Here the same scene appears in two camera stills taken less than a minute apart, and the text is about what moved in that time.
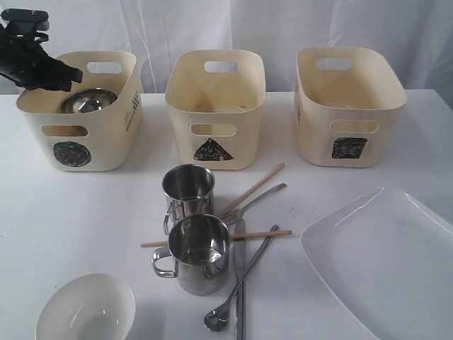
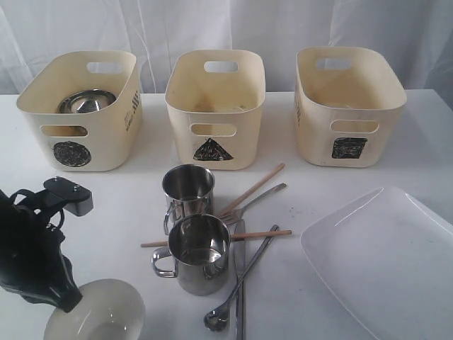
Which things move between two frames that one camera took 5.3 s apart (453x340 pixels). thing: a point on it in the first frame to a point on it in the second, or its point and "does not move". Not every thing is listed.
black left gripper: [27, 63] to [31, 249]
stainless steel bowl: [88, 100] does not move
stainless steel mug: [198, 255] does not move
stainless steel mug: [189, 188] does not move
